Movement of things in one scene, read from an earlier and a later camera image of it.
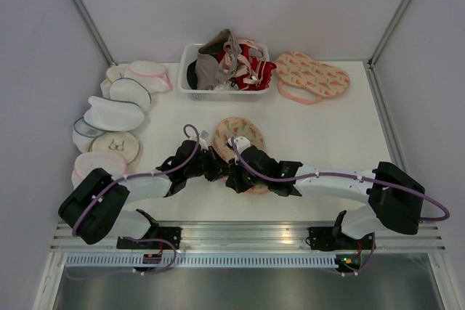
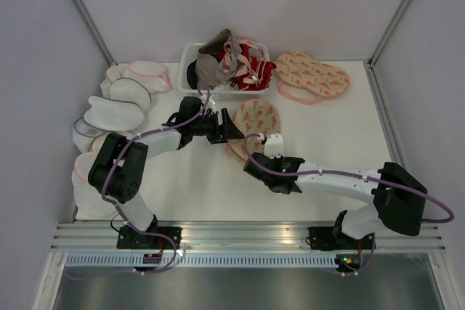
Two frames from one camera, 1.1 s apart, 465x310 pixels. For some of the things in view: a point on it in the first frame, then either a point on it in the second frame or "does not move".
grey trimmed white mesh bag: x=131 y=91 does not move
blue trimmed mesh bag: x=83 y=134 does not move
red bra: x=259 y=76 does not move
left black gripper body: x=207 y=165 to x=210 y=128
